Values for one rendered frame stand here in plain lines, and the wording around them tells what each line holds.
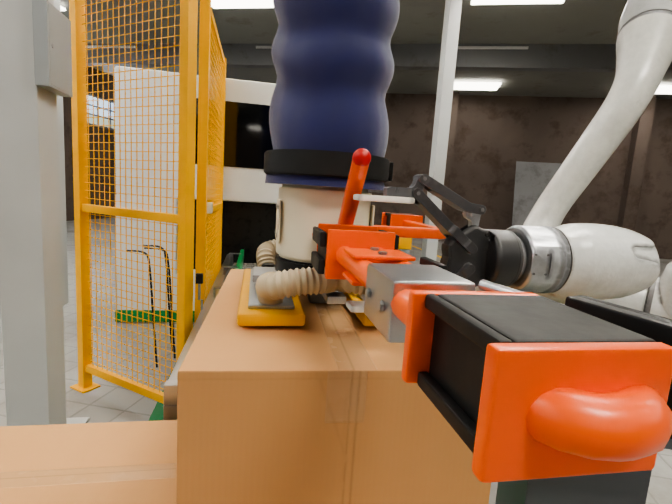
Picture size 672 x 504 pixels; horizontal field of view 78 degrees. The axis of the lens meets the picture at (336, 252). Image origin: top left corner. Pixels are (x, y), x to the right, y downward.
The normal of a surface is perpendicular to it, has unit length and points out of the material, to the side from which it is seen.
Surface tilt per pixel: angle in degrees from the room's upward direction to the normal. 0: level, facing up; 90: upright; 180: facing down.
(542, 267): 90
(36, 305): 90
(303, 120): 79
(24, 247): 90
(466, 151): 90
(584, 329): 0
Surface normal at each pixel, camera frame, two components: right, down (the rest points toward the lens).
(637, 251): 0.33, -0.30
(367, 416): 0.15, 0.15
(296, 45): -0.44, -0.25
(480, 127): -0.18, 0.13
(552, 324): 0.07, -0.99
